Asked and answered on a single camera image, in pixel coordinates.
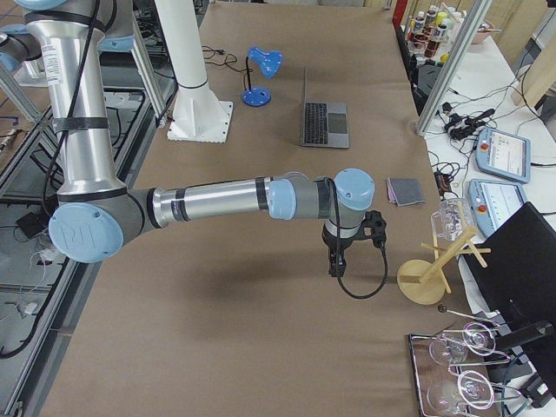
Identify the black braided camera cable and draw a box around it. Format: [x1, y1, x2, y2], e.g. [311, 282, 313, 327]
[336, 245, 389, 300]

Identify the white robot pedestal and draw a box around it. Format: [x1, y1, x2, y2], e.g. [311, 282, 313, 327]
[156, 0, 233, 143]

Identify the folded grey cloth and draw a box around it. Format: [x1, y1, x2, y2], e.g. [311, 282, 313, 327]
[386, 177, 425, 207]

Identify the wire glass rack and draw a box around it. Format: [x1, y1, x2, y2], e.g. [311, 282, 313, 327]
[407, 321, 524, 416]

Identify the black monitor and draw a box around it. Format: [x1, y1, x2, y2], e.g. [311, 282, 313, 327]
[464, 202, 555, 394]

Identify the grey laptop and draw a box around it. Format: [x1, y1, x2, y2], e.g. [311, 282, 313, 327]
[300, 69, 350, 149]

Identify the wine glass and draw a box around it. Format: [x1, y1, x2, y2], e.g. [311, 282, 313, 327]
[427, 370, 494, 416]
[429, 321, 495, 366]

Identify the aluminium frame post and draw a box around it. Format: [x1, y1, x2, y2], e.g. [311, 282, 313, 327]
[415, 0, 493, 137]

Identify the teach pendant tablet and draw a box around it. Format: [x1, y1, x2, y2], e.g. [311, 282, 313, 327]
[468, 179, 527, 237]
[475, 128, 532, 184]

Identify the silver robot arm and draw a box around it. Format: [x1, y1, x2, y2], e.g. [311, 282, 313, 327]
[22, 1, 381, 277]

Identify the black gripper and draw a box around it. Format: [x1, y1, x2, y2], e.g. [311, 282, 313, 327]
[321, 226, 360, 277]

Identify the copper wire spice rack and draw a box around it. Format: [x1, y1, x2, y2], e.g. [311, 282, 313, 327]
[404, 1, 466, 65]

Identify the blue desk lamp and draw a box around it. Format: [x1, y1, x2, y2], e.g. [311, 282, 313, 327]
[242, 45, 283, 108]

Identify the pink bowl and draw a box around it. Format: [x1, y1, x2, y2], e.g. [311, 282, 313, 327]
[472, 21, 501, 44]

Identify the lower wine glass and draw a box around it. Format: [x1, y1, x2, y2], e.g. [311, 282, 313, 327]
[427, 370, 494, 416]

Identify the wooden mug tree stand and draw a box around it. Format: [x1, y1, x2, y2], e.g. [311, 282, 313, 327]
[397, 226, 491, 305]

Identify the upper teach pendant tablet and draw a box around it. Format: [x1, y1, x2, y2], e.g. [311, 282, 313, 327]
[475, 128, 532, 184]

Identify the lamp power cord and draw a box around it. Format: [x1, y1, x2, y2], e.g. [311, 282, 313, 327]
[202, 44, 247, 76]

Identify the upper wine glass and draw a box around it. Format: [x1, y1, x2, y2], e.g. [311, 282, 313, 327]
[429, 321, 495, 366]

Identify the clear glass mug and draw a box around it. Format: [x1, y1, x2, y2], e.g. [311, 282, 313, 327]
[431, 198, 475, 242]

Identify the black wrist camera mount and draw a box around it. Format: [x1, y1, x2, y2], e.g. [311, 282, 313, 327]
[361, 210, 387, 249]

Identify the lower teach pendant tablet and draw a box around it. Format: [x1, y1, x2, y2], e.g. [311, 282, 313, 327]
[468, 179, 527, 237]

